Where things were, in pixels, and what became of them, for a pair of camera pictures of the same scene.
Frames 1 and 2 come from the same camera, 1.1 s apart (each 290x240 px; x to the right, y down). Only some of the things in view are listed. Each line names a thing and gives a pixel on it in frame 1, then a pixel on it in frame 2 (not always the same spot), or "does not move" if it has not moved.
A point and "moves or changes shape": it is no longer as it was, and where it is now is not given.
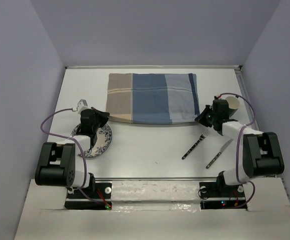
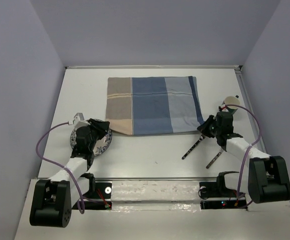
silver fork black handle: (202, 137) does not move
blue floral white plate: (104, 139) does not move
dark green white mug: (233, 103) does not move
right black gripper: (200, 118) → (203, 127)
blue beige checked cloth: (152, 98) moves or changes shape
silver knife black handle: (222, 149) does not move
